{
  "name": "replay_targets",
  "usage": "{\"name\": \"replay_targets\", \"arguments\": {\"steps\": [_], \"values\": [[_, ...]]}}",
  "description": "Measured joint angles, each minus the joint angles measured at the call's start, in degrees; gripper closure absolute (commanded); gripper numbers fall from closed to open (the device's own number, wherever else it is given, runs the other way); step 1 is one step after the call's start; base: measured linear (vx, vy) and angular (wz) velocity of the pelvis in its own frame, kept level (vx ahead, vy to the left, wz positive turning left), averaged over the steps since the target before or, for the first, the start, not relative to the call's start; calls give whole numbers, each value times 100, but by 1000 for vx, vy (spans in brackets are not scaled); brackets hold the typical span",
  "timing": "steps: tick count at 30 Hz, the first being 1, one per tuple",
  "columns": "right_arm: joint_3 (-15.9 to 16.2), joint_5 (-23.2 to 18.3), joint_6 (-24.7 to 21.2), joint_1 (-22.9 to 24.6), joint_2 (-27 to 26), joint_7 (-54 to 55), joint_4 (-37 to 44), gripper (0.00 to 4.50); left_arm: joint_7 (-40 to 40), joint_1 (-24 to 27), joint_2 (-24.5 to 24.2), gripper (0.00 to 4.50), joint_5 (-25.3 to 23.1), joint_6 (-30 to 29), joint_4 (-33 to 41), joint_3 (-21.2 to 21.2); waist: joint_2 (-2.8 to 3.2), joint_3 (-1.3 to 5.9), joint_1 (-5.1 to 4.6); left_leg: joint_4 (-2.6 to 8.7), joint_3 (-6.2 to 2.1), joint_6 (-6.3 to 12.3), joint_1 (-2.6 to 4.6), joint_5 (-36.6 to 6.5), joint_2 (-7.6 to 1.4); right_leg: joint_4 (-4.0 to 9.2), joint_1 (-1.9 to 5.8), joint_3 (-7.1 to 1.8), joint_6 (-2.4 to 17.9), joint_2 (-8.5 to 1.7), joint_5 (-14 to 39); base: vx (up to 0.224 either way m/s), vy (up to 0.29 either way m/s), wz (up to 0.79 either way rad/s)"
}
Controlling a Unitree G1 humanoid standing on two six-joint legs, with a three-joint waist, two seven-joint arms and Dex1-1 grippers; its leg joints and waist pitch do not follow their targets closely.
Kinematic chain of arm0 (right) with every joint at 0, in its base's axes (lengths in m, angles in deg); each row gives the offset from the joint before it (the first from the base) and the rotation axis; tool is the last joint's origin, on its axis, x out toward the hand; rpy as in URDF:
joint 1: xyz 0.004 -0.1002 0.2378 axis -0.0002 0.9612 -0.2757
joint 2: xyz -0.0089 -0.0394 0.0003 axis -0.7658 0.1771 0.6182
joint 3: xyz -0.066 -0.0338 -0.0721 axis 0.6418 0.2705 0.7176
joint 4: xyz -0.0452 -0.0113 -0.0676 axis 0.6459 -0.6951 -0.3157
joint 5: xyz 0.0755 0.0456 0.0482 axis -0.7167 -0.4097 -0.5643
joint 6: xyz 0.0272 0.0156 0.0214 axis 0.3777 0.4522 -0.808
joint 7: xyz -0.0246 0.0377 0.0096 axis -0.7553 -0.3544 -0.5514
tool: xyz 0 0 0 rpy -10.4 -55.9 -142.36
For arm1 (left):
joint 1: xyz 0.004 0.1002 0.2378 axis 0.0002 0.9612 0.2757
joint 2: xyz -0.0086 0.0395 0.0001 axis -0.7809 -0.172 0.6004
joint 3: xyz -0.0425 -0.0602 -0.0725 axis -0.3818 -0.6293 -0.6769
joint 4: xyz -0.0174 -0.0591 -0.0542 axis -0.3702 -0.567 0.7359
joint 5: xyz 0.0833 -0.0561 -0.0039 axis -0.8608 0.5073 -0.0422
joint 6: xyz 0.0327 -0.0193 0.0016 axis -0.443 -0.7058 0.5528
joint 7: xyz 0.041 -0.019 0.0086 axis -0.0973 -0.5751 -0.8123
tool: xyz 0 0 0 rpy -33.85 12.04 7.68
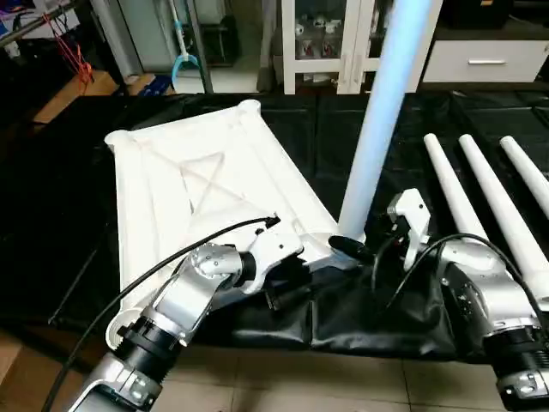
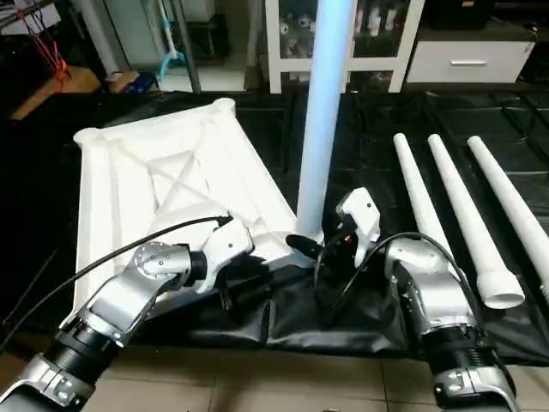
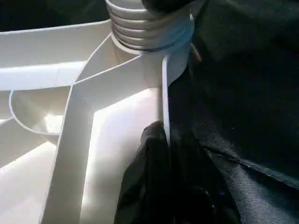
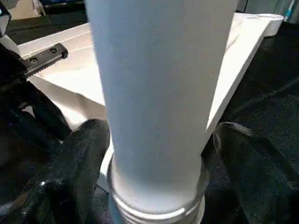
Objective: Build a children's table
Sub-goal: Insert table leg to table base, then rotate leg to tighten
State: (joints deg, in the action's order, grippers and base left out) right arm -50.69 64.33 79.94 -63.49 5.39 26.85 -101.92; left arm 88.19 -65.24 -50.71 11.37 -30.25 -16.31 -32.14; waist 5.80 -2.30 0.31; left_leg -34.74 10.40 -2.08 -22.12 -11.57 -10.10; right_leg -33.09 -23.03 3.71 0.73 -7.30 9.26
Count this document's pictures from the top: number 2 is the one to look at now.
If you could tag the white plastic table top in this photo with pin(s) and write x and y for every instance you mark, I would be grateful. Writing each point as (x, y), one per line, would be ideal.
(146, 180)

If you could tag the white plastic table leg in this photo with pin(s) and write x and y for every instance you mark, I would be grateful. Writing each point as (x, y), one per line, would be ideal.
(420, 193)
(326, 103)
(472, 215)
(515, 202)

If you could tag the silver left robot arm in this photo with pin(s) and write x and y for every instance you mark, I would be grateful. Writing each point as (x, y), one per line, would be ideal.
(129, 292)

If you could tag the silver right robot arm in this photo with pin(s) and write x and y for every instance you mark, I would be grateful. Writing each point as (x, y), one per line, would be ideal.
(429, 292)

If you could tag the black work mat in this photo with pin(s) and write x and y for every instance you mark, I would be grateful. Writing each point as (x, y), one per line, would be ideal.
(343, 330)

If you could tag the white glass-door cabinet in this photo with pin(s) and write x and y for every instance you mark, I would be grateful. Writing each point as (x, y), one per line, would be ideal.
(292, 43)

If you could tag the white drawer unit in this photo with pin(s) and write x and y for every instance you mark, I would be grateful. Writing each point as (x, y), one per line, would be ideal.
(467, 62)

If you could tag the black speaker box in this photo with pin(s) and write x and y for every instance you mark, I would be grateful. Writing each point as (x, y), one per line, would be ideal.
(459, 13)

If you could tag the brown wooden desk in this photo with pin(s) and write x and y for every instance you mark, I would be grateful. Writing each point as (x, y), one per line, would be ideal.
(56, 93)

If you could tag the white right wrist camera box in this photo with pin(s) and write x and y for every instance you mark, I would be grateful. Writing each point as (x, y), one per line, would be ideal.
(360, 219)

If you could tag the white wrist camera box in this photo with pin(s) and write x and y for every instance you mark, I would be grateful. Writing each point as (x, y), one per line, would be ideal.
(225, 245)
(360, 219)

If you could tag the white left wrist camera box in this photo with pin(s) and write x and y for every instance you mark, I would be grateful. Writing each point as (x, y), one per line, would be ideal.
(225, 245)

